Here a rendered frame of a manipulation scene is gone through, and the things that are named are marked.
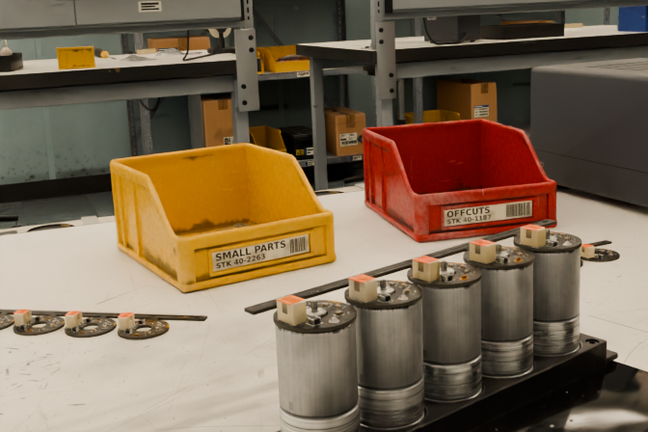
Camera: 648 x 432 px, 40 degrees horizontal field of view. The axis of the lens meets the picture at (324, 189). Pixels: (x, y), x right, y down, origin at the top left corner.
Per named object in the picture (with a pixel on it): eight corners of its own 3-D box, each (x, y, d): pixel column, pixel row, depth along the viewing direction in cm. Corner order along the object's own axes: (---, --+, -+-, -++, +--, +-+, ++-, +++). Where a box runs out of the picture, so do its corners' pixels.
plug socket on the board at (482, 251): (500, 259, 31) (500, 241, 31) (484, 265, 31) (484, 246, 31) (483, 256, 32) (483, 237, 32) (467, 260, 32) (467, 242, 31)
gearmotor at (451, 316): (497, 410, 31) (496, 269, 30) (447, 433, 30) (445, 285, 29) (445, 389, 33) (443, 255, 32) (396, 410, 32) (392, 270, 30)
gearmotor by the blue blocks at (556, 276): (592, 364, 35) (594, 236, 34) (553, 384, 33) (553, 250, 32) (540, 347, 36) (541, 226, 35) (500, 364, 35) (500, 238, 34)
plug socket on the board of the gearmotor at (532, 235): (550, 244, 33) (550, 226, 33) (535, 248, 33) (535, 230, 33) (532, 240, 34) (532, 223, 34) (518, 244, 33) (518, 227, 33)
